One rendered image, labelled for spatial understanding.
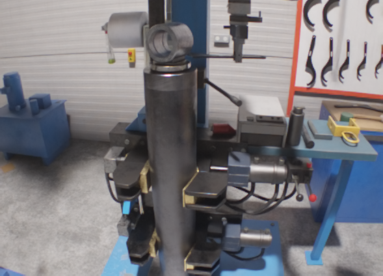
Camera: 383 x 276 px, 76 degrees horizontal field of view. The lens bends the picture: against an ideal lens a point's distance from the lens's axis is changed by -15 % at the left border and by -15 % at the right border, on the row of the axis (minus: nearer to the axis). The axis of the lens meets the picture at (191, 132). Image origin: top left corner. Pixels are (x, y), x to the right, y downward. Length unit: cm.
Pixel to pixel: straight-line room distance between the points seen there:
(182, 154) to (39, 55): 308
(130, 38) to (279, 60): 173
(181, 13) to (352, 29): 219
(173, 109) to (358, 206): 202
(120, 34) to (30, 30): 217
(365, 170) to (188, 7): 182
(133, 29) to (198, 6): 64
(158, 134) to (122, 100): 241
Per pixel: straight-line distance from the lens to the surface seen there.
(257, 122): 137
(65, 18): 367
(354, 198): 262
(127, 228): 174
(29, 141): 356
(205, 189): 121
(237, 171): 134
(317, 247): 224
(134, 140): 151
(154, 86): 108
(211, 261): 154
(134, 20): 200
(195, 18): 149
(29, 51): 408
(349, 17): 326
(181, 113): 110
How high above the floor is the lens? 173
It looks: 26 degrees down
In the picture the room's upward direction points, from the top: straight up
